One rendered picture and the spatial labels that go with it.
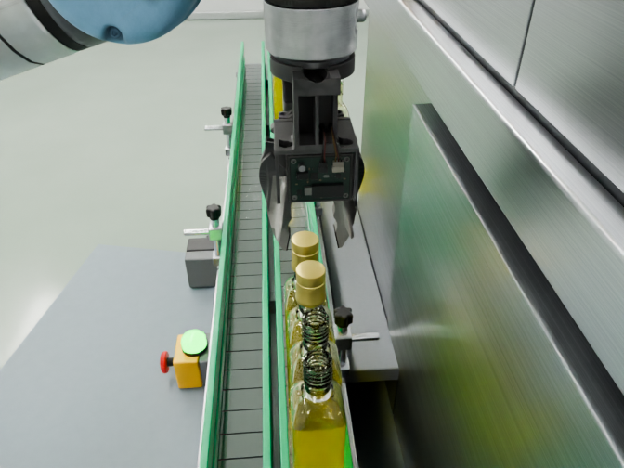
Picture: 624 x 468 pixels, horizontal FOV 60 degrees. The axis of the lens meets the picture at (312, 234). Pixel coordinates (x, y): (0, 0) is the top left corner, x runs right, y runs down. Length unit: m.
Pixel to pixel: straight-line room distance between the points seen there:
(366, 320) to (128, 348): 0.47
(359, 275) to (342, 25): 0.68
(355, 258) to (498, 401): 0.69
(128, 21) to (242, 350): 0.70
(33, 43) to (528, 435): 0.37
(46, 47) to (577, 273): 0.31
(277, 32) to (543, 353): 0.29
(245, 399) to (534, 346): 0.56
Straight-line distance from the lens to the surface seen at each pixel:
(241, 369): 0.88
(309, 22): 0.43
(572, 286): 0.33
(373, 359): 0.89
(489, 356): 0.43
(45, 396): 1.12
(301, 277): 0.60
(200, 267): 1.19
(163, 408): 1.03
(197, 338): 0.98
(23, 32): 0.32
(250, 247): 1.11
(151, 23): 0.28
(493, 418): 0.44
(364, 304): 0.98
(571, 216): 0.33
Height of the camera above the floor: 1.55
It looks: 36 degrees down
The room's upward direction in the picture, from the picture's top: straight up
